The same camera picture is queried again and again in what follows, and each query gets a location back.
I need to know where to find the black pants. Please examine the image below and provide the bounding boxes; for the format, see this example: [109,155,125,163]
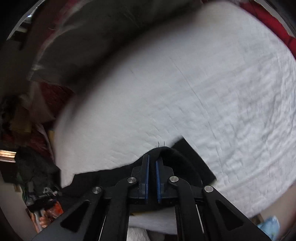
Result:
[59,138,216,211]

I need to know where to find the white quilted bedspread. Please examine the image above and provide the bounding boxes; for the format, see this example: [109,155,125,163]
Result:
[54,0,296,236]

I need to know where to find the light blue plastic bag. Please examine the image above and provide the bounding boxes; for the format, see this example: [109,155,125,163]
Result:
[257,216,280,240]

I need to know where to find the grey floral pillow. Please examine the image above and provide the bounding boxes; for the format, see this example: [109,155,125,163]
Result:
[29,1,202,92]

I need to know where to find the red patterned blanket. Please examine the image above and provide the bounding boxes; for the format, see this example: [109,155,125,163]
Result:
[239,1,296,57]

